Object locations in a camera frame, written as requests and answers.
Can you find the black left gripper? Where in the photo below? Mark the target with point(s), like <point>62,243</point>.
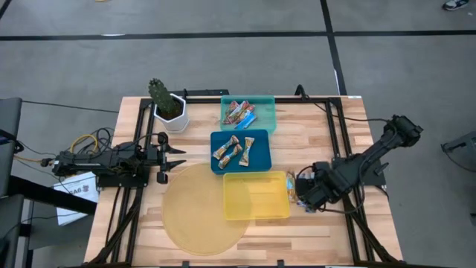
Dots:
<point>160,156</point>

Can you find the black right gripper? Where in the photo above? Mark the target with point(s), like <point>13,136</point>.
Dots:
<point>316,188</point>

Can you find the orange brown wrapper granola bar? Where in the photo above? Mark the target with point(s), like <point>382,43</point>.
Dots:
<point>230,156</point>
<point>225,146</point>
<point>246,151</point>
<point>291,186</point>

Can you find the yellow translucent plastic bin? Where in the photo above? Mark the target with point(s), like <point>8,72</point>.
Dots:
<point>256,197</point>

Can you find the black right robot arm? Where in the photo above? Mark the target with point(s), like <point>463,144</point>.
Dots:
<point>386,141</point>

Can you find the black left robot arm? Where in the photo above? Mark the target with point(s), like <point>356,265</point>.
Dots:
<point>96,160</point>

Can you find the white hexagonal plant pot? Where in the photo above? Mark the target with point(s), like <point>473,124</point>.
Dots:
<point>175,124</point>

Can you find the round woven straw placemat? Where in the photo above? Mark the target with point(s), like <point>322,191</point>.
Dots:
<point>193,216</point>

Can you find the dark blue plastic bin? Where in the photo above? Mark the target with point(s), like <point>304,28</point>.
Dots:
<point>260,160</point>

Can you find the green cactus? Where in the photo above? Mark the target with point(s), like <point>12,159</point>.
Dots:
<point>161,95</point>

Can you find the teal translucent plastic bin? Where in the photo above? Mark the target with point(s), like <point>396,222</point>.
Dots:
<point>266,115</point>

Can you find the white label sticker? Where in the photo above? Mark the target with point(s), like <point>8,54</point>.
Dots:
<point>355,97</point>

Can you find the white printed paper sheet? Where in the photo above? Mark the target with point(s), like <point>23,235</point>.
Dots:
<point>78,193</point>

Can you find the black desk bar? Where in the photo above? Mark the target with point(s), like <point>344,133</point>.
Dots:
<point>52,195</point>

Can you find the black power plug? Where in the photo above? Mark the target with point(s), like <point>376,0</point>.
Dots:
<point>46,162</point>

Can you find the person's shoe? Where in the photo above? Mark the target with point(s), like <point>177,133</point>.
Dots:
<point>455,4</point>

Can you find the black aluminium table frame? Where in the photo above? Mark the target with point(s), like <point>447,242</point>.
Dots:
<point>201,100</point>

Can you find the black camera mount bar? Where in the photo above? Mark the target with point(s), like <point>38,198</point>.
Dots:
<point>208,92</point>

